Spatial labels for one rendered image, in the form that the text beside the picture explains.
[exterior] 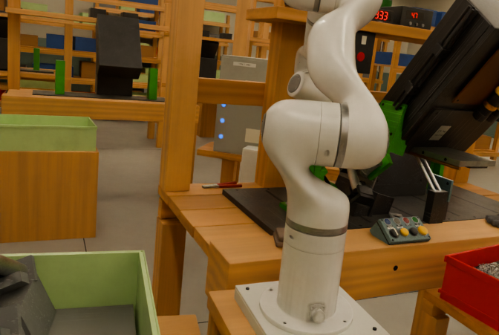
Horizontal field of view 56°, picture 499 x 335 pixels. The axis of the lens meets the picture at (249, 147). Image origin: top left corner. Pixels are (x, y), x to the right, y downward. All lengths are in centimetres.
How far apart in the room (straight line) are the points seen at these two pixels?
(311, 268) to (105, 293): 42
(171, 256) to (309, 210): 97
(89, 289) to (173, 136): 73
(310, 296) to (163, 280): 94
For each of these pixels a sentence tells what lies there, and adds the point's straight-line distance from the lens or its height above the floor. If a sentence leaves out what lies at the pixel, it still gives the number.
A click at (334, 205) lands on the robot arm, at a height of 112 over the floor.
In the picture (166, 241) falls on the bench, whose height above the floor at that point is 69.
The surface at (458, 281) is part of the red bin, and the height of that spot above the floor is 87.
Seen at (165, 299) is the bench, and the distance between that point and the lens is 183.
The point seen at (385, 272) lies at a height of 82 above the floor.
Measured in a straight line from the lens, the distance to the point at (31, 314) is 93.
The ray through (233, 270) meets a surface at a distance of 112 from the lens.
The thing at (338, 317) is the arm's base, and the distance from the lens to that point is 99.
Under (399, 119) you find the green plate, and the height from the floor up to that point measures 122.
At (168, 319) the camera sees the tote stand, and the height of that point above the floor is 79.
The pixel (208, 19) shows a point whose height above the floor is 205.
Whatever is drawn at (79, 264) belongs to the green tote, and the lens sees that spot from 101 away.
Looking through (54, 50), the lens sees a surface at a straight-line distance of 811.
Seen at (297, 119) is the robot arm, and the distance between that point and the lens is 82.
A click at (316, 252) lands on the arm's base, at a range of 89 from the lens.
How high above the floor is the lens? 138
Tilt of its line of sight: 11 degrees down
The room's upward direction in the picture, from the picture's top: 6 degrees clockwise
